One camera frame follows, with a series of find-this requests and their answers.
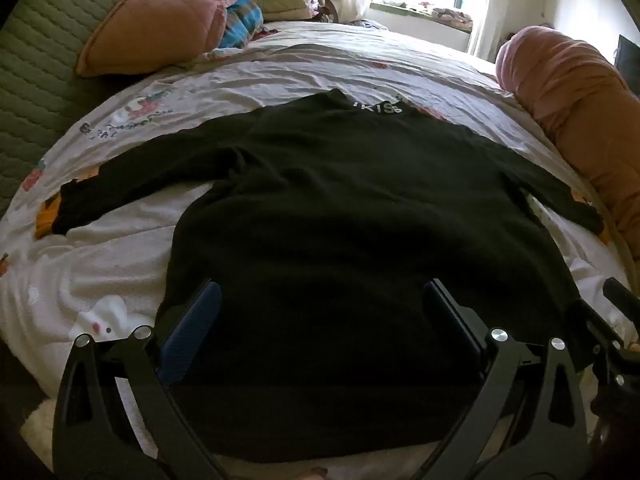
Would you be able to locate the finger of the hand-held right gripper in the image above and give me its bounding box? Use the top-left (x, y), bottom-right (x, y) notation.
top-left (567, 299), bottom-right (630, 361)
top-left (602, 278), bottom-right (640, 315)

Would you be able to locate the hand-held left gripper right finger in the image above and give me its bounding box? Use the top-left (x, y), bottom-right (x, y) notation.
top-left (415, 279), bottom-right (587, 480)

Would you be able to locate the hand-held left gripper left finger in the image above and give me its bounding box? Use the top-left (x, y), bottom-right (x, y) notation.
top-left (52, 280), bottom-right (231, 480)

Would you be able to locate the black sweater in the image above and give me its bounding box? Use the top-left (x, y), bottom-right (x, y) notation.
top-left (36, 87), bottom-right (607, 463)

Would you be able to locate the white strawberry print bedsheet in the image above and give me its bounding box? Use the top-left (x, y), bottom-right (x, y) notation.
top-left (0, 20), bottom-right (640, 480)

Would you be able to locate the rolled pink duvet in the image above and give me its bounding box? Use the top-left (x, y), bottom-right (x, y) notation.
top-left (495, 25), bottom-right (640, 261)

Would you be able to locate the black monitor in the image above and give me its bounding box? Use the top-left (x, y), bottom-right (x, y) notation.
top-left (614, 34), bottom-right (640, 96)

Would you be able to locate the pink pillow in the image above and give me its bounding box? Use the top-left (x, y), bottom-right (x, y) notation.
top-left (75, 0), bottom-right (253, 78)

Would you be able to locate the crumpled cloth pile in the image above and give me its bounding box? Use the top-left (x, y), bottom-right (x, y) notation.
top-left (432, 7), bottom-right (473, 31)

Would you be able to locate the blue striped cloth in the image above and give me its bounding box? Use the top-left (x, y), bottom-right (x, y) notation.
top-left (220, 0), bottom-right (265, 50)

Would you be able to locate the green quilted headboard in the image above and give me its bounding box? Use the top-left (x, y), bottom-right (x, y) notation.
top-left (0, 0), bottom-right (236, 216)

